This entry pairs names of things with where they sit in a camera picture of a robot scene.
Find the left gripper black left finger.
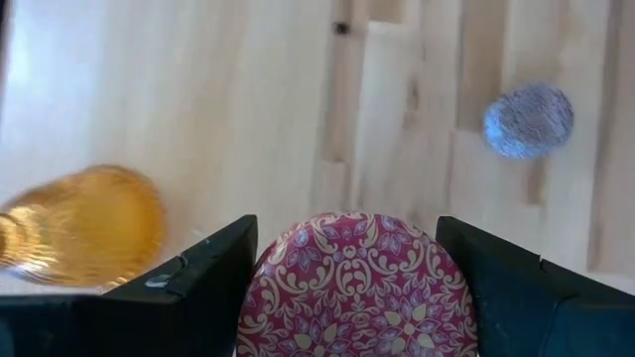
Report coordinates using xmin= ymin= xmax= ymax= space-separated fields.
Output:
xmin=103 ymin=214 xmax=260 ymax=357

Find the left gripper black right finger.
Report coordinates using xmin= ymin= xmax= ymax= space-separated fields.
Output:
xmin=436 ymin=215 xmax=635 ymax=357

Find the amber glass candle holder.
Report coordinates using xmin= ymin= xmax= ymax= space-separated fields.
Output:
xmin=0 ymin=163 xmax=168 ymax=290

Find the pink patterned round tin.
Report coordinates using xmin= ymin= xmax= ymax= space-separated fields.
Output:
xmin=236 ymin=211 xmax=480 ymax=357

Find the grey patterned round tin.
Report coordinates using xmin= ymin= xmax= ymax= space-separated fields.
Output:
xmin=483 ymin=81 xmax=575 ymax=161

